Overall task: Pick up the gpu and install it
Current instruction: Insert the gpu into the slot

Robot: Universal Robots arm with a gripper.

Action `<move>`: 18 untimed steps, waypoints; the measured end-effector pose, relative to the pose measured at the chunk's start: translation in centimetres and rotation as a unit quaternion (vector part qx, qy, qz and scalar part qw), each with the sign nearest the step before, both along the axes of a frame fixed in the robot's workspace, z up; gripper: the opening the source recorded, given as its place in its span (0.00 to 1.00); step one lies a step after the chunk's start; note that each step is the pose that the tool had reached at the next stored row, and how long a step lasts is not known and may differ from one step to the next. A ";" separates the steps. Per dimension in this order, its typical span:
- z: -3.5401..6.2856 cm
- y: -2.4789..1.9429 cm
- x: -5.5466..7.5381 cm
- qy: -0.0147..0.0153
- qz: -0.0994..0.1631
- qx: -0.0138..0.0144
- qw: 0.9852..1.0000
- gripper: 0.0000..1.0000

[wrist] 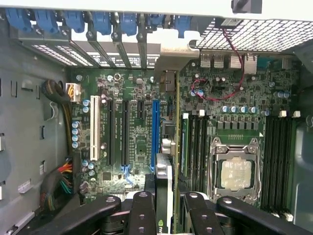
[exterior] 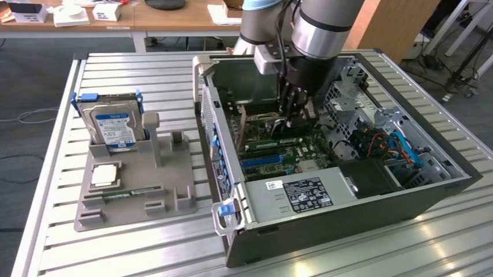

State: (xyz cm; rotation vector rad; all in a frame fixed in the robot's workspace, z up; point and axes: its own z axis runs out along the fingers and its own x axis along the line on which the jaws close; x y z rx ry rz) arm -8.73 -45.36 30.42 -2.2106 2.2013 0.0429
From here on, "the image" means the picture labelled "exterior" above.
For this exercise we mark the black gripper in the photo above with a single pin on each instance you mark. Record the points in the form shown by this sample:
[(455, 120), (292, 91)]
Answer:
[(308, 75)]

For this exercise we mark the graphics card with metal bracket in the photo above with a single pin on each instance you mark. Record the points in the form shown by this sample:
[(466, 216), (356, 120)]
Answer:
[(241, 127)]

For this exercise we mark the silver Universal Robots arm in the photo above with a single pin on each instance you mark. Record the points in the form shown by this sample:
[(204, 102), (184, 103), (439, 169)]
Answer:
[(320, 29)]

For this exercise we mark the metal disk bay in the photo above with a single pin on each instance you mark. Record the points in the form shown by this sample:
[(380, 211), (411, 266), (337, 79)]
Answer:
[(347, 101)]

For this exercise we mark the CPU socket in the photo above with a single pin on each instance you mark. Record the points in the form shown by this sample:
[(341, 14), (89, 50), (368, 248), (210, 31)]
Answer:
[(258, 127)]

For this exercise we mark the wooden cabinet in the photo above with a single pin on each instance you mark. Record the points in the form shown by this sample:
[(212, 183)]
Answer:
[(385, 29)]

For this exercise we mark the green RAM stick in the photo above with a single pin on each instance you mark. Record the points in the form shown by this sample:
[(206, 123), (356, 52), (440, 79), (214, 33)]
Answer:
[(123, 194), (269, 143)]

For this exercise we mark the green motherboard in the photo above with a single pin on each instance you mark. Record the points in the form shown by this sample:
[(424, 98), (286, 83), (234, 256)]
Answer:
[(308, 150)]

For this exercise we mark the stack of white papers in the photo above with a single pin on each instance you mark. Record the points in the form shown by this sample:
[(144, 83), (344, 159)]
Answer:
[(225, 17)]

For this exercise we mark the white box on cabinet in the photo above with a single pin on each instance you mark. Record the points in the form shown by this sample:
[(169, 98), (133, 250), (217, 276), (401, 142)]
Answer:
[(420, 46)]

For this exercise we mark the silver chipset heatsink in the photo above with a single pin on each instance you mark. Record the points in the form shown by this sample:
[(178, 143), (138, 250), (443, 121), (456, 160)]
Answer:
[(311, 166)]

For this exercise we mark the black fan shroud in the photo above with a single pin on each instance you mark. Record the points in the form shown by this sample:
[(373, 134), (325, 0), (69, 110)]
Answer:
[(369, 179)]

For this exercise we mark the black wheeled stand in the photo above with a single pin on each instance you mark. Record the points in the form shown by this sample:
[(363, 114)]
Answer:
[(460, 72)]

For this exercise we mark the wooden desk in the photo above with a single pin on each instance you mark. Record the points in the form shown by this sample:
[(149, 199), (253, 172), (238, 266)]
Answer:
[(173, 20), (105, 25)]

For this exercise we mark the grey power supply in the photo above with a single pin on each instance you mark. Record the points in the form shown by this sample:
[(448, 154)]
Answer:
[(269, 199)]

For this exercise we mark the dark round object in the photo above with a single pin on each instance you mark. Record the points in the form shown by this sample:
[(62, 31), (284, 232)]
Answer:
[(166, 4)]

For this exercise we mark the blue case latch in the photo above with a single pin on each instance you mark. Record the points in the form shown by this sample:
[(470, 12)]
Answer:
[(225, 209)]

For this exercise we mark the hard disk in blue caddy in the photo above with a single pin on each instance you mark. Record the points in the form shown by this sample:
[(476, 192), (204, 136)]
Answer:
[(111, 127)]

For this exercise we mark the black open PC case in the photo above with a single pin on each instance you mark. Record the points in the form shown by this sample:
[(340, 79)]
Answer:
[(328, 231)]

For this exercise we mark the grey parts rack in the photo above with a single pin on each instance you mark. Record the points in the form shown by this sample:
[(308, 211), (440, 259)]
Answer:
[(136, 173)]

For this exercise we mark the white labelled box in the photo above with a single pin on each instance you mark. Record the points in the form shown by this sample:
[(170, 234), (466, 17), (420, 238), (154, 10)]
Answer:
[(107, 13)]

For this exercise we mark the silver CPU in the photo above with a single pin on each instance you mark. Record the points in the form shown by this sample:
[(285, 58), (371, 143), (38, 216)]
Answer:
[(105, 176)]

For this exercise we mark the white round-topped box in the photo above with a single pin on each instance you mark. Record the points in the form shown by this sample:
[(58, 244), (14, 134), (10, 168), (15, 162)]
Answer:
[(71, 17)]

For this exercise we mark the white box with black top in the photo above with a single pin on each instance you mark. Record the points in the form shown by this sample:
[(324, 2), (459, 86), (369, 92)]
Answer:
[(29, 14)]

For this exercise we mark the red book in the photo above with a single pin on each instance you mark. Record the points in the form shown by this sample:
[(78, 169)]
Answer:
[(6, 15)]

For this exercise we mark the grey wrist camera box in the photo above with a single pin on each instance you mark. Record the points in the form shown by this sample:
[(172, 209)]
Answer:
[(266, 62)]

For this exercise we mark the white table frame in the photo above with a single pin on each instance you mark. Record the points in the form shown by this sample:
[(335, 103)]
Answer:
[(451, 52)]

